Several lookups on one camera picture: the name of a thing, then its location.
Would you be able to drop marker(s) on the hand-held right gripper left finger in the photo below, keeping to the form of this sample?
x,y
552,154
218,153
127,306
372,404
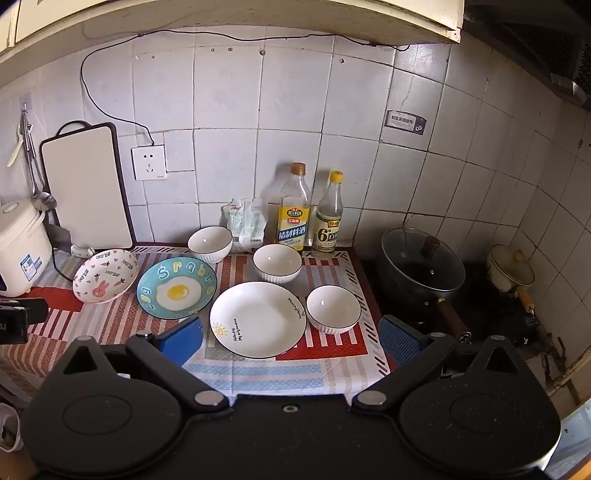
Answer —
x,y
184,341

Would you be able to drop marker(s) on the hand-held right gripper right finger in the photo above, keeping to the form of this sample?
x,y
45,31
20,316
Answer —
x,y
399,344

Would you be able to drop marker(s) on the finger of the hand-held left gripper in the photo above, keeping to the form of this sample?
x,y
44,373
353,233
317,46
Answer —
x,y
36,310

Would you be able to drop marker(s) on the teal fried egg print plate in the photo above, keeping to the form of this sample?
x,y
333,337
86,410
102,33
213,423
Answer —
x,y
175,288

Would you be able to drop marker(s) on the white ribbed bowl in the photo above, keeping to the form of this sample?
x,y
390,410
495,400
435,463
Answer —
x,y
277,263
210,242
333,307

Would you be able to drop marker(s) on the bunny and carrot print plate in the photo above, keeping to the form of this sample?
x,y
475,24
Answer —
x,y
105,277

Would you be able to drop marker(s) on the white plate with sun drawing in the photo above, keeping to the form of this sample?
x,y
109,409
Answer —
x,y
258,318

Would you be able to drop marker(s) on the cream rice cooker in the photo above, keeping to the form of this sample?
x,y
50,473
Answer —
x,y
21,249

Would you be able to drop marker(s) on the white cutting board stand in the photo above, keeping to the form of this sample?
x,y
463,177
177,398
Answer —
x,y
82,251

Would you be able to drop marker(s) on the dark pot with glass lid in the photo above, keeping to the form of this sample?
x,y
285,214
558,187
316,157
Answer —
x,y
420,267

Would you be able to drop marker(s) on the grey utensil holder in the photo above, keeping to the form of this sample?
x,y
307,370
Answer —
x,y
59,230

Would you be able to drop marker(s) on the black gas stove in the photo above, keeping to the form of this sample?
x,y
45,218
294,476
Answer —
x,y
489,325

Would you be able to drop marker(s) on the white plastic container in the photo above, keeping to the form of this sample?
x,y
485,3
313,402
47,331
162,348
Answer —
x,y
10,427

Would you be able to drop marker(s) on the striped patchwork tablecloth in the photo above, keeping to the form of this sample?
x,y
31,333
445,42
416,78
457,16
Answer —
x,y
300,374

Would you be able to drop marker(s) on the metal ladle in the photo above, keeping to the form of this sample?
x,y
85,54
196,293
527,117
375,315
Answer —
x,y
44,199

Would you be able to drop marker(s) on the white cutting board dark rim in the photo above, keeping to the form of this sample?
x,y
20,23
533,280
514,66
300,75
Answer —
x,y
85,184

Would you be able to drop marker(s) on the clear plastic seasoning bag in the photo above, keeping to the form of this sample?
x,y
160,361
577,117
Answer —
x,y
247,221

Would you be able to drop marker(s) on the clear vinegar bottle yellow cap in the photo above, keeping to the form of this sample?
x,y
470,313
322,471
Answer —
x,y
328,221

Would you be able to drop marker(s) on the cream rice paddle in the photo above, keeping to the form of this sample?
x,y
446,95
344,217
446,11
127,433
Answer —
x,y
14,147

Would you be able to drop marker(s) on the yellow label cooking wine bottle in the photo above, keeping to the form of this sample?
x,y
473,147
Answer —
x,y
294,212

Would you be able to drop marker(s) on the rusty gas pipe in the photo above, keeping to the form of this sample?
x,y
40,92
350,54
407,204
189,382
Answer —
x,y
570,371

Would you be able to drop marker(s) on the cream overhead cabinet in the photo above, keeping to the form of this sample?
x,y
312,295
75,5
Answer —
x,y
231,18

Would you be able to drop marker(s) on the dark range hood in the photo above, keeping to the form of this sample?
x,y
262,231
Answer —
x,y
531,41

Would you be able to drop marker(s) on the white wall socket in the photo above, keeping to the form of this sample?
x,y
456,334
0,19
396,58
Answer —
x,y
148,162

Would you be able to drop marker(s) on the clear adhesive wall hook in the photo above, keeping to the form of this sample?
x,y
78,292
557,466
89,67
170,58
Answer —
x,y
25,102

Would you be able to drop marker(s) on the dark wall sticker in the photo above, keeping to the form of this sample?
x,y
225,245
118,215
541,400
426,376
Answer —
x,y
405,124

